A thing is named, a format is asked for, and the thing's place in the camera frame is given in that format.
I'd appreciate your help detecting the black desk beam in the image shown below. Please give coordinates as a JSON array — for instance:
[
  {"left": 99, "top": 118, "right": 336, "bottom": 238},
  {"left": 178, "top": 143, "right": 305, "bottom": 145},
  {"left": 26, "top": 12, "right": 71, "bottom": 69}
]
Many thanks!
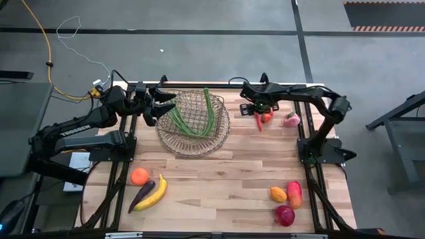
[{"left": 25, "top": 155, "right": 90, "bottom": 187}]

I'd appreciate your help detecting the black computer mouse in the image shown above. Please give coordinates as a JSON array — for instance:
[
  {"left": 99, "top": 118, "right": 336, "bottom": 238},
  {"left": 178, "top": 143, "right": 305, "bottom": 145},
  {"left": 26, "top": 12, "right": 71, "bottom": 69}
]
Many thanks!
[{"left": 0, "top": 199, "right": 27, "bottom": 234}]

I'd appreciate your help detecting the slim purple eggplant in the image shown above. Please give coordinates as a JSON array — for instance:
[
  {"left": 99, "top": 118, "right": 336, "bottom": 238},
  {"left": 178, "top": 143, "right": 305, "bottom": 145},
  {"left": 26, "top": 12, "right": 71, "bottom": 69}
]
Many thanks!
[{"left": 127, "top": 180, "right": 156, "bottom": 214}]

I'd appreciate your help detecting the white paper sheet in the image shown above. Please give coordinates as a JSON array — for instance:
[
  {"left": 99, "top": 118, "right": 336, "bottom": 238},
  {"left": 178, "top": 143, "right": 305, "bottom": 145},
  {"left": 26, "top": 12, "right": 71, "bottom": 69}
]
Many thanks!
[{"left": 62, "top": 151, "right": 93, "bottom": 193}]

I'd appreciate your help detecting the black aluminium table frame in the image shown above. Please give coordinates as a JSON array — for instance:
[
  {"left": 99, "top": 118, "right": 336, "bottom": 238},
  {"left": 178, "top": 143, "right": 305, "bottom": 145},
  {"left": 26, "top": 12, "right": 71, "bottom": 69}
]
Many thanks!
[{"left": 78, "top": 72, "right": 358, "bottom": 233}]

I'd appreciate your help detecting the yellow cable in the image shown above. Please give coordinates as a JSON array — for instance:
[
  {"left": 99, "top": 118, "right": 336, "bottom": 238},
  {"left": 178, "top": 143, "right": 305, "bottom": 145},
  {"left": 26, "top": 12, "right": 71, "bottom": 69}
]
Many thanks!
[{"left": 20, "top": 0, "right": 100, "bottom": 101}]

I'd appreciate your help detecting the pink peach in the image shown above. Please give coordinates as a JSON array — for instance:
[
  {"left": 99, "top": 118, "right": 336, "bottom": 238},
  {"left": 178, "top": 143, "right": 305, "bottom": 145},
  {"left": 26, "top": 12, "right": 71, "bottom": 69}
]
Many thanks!
[{"left": 283, "top": 111, "right": 301, "bottom": 129}]

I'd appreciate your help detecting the flat black bar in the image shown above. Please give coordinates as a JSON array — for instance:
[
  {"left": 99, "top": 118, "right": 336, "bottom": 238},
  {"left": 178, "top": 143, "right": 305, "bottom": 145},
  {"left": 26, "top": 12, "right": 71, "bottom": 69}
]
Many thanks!
[{"left": 0, "top": 70, "right": 35, "bottom": 80}]

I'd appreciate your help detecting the round orange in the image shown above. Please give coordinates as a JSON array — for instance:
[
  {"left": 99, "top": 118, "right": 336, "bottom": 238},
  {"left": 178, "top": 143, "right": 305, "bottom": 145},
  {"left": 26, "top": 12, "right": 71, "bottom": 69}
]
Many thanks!
[{"left": 130, "top": 167, "right": 150, "bottom": 187}]

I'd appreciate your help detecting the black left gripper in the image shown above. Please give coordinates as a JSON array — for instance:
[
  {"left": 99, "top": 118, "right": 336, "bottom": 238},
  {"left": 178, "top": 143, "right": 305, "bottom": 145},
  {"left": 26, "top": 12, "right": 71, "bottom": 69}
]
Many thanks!
[{"left": 134, "top": 81, "right": 178, "bottom": 127}]

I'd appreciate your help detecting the yellow banana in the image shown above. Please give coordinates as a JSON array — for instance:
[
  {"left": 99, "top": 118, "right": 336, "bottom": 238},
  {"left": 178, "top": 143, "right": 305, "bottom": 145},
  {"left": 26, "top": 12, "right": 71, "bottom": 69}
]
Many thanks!
[{"left": 133, "top": 173, "right": 169, "bottom": 212}]

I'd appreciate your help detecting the thin white cable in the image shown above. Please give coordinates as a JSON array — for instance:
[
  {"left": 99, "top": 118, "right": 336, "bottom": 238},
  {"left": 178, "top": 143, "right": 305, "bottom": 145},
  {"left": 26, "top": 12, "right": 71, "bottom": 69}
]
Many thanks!
[{"left": 55, "top": 15, "right": 111, "bottom": 86}]

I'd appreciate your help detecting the green long beans bundle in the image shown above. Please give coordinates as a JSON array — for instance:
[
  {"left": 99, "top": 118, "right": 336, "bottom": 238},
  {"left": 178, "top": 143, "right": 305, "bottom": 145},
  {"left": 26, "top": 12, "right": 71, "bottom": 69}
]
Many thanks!
[{"left": 167, "top": 88, "right": 216, "bottom": 137}]

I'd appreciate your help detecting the dark mat with hazard stripes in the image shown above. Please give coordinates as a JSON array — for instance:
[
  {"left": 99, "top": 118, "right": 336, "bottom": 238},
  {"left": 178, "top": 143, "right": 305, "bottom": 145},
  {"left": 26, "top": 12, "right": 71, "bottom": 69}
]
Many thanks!
[{"left": 343, "top": 0, "right": 425, "bottom": 33}]

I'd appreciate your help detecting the grey metal table frame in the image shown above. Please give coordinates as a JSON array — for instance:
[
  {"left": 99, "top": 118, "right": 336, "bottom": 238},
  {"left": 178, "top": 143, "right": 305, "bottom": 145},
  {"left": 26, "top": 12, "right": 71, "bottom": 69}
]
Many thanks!
[{"left": 365, "top": 90, "right": 425, "bottom": 194}]

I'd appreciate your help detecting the grey desk top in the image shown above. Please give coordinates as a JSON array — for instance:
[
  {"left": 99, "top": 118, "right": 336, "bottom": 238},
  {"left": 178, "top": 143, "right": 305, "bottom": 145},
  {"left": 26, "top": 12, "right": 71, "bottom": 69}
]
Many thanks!
[{"left": 0, "top": 82, "right": 54, "bottom": 177}]

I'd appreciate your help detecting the silver metal bracket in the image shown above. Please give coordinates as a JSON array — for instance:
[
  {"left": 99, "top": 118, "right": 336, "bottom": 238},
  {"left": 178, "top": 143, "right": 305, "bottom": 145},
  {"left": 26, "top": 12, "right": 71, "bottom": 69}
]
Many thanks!
[
  {"left": 104, "top": 232, "right": 143, "bottom": 239},
  {"left": 290, "top": 233, "right": 329, "bottom": 239}
]

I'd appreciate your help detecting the black handle with orange tip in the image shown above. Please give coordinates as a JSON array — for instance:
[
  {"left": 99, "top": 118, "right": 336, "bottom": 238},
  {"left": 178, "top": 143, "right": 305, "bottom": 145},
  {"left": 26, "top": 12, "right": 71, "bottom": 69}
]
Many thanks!
[{"left": 357, "top": 227, "right": 386, "bottom": 236}]

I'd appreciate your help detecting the dark red apple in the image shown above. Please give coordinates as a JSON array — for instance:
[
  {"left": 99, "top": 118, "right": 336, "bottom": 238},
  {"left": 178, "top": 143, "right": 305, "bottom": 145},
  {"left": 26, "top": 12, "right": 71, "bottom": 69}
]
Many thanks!
[{"left": 274, "top": 204, "right": 296, "bottom": 227}]

